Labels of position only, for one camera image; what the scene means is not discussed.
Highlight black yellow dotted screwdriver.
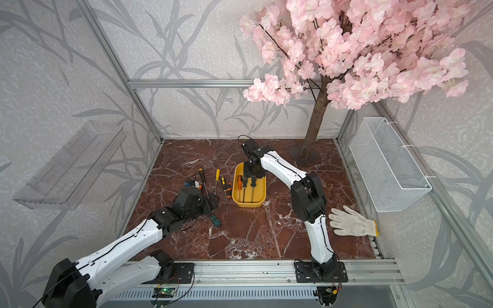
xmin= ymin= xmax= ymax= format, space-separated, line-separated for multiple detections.
xmin=242 ymin=177 xmax=248 ymax=202

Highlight black screwdriver yellow cap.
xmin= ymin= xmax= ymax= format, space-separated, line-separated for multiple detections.
xmin=199 ymin=168 xmax=209 ymax=195

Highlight green black screwdriver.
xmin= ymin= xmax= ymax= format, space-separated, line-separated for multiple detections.
xmin=207 ymin=212 xmax=222 ymax=228
xmin=250 ymin=178 xmax=257 ymax=203

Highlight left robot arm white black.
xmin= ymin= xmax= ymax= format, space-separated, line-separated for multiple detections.
xmin=40 ymin=186 xmax=221 ymax=307

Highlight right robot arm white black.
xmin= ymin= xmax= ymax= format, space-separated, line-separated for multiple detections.
xmin=241 ymin=138 xmax=338 ymax=275

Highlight yellow plastic storage box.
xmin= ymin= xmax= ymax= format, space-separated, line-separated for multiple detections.
xmin=232 ymin=163 xmax=267 ymax=208

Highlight small orange black screwdriver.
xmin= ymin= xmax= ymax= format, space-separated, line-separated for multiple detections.
xmin=225 ymin=183 xmax=232 ymax=211

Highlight black yellow small screwdriver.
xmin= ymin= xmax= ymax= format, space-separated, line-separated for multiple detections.
xmin=221 ymin=177 xmax=229 ymax=200

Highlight left green circuit board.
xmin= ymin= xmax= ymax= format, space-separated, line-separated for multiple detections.
xmin=152 ymin=287 xmax=177 ymax=299

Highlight white work glove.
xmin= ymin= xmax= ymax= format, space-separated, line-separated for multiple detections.
xmin=329 ymin=205 xmax=380 ymax=237

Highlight pink artificial blossom tree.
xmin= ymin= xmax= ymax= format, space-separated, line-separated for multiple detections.
xmin=240 ymin=0 xmax=473 ymax=164

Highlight yellow handle screwdriver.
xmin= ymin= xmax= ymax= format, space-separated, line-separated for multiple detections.
xmin=214 ymin=169 xmax=220 ymax=195

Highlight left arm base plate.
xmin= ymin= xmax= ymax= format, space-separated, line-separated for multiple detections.
xmin=152 ymin=263 xmax=195 ymax=284

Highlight aluminium front rail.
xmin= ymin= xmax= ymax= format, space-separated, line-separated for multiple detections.
xmin=99 ymin=258 xmax=405 ymax=289

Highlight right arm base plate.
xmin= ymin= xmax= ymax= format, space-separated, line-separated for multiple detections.
xmin=293 ymin=259 xmax=349 ymax=284

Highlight clear acrylic wall shelf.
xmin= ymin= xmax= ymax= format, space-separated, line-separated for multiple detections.
xmin=13 ymin=121 xmax=127 ymax=210

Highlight white wire mesh basket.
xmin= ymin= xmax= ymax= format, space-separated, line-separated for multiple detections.
xmin=349 ymin=117 xmax=432 ymax=213

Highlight right circuit board wires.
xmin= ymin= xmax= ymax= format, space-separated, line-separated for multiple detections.
xmin=312 ymin=285 xmax=344 ymax=307

